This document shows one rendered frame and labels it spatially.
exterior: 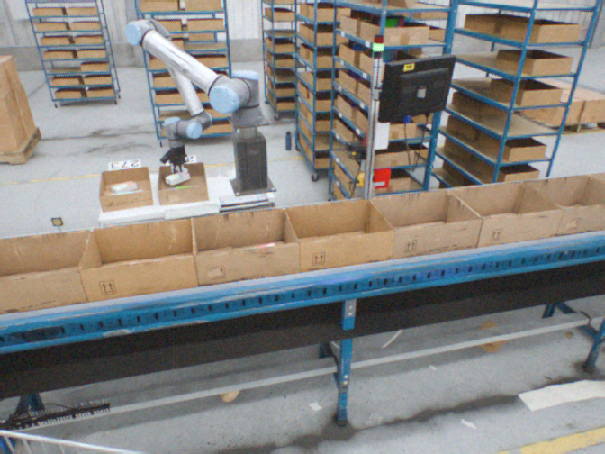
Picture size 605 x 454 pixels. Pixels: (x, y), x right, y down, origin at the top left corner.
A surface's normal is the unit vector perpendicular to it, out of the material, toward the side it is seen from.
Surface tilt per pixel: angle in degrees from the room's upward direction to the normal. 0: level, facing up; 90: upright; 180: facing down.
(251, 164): 90
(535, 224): 90
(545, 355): 0
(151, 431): 0
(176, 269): 90
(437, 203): 90
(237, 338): 0
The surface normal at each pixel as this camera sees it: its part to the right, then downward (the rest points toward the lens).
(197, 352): 0.00, -0.87
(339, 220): 0.23, 0.47
